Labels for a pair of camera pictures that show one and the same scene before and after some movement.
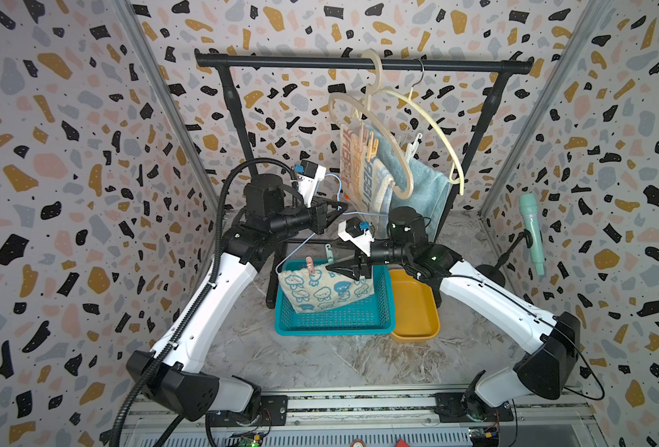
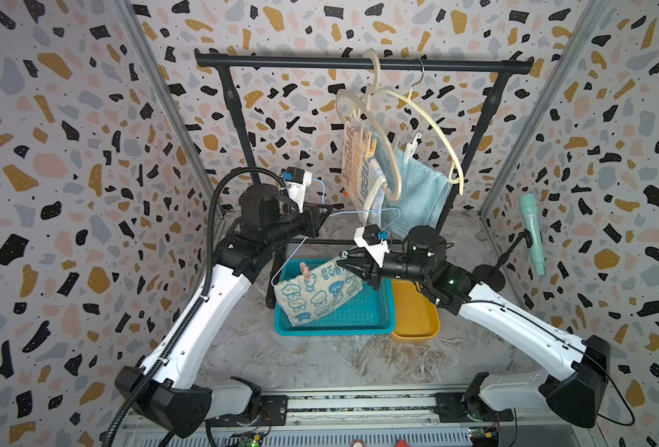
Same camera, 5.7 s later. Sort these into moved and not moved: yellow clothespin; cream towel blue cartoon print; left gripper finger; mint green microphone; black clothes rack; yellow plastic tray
Moved: cream towel blue cartoon print; left gripper finger
Not moved: black clothes rack; yellow plastic tray; yellow clothespin; mint green microphone
